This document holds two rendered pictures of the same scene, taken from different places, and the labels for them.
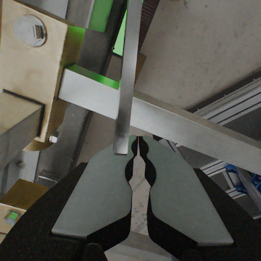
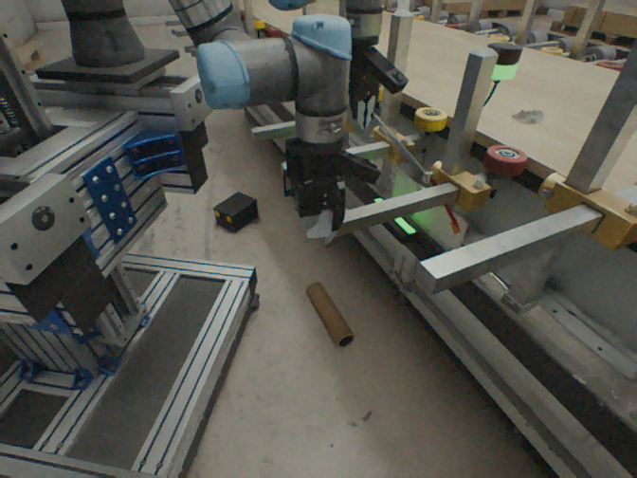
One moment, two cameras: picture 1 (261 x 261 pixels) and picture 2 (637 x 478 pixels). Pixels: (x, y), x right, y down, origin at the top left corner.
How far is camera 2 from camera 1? 84 cm
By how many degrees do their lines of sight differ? 34
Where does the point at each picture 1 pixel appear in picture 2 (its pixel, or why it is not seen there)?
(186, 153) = (207, 284)
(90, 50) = (388, 193)
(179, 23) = (337, 404)
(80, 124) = not seen: hidden behind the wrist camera
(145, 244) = (284, 131)
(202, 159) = (179, 293)
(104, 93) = (374, 147)
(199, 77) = (259, 385)
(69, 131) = not seen: hidden behind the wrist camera
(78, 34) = (395, 156)
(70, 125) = not seen: hidden behind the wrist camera
